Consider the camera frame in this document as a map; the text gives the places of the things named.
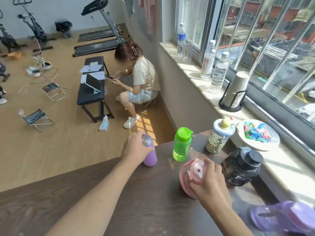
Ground person's right hand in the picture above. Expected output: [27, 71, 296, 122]
[189, 158, 233, 207]

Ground person's left hand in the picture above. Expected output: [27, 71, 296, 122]
[120, 130, 156, 168]

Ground purple steel-top thermos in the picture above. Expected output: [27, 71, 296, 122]
[141, 134, 158, 167]

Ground black water jug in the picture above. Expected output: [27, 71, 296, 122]
[220, 147, 264, 188]

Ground pink water bottle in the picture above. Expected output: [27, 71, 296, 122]
[179, 158, 206, 200]

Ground blue-lid cartoon bottle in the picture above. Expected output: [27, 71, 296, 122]
[205, 118, 236, 154]

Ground green plastic bottle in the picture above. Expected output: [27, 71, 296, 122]
[173, 127, 194, 162]

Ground translucent purple bottle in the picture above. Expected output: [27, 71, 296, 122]
[250, 201, 315, 236]

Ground person's left forearm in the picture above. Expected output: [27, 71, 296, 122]
[45, 158, 146, 236]

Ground person's right forearm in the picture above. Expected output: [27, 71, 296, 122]
[206, 194, 254, 236]

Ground stack of paper cups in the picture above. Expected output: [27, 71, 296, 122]
[222, 71, 250, 109]

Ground pale blue tissue pack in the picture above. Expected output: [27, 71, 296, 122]
[98, 115, 110, 132]

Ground dark wooden table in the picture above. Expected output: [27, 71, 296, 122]
[0, 130, 296, 236]

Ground pile of colourful blocks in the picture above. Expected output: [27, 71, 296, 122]
[243, 121, 272, 143]

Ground black padded bench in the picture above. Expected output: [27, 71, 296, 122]
[76, 56, 115, 123]

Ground white plate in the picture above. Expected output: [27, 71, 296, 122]
[237, 119, 281, 152]

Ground stone windowsill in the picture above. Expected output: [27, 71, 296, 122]
[158, 41, 315, 209]

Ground tablet on stand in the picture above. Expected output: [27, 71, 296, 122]
[85, 73, 102, 92]

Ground white papers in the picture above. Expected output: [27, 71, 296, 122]
[79, 62, 106, 84]

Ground clear ribbed plastic bottle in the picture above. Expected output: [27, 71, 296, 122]
[209, 51, 230, 94]

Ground black treadmill with console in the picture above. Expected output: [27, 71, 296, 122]
[73, 0, 126, 58]

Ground clear drinking glass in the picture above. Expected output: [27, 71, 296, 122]
[182, 40, 194, 63]

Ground red-label plastic bottle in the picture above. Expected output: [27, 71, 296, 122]
[200, 40, 217, 79]

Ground flat black treadmill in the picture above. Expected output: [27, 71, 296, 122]
[77, 29, 116, 43]

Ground blue-label plastic bottle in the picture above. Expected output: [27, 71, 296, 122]
[177, 23, 187, 56]

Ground pink hanging cloth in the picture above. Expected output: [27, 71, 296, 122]
[138, 0, 157, 35]

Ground grey hanging garment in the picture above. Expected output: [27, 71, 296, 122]
[123, 0, 135, 19]

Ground steel window grille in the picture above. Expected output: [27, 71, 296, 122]
[216, 0, 315, 106]

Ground orange bowl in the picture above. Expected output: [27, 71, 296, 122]
[7, 51, 23, 61]

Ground black exercise bike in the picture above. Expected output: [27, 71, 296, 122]
[12, 0, 57, 52]
[0, 10, 27, 54]

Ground black wire cup holder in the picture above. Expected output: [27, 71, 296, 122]
[218, 81, 248, 113]

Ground white cable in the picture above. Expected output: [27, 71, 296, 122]
[17, 69, 79, 96]

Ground dark window frame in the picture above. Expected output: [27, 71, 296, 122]
[172, 0, 315, 155]

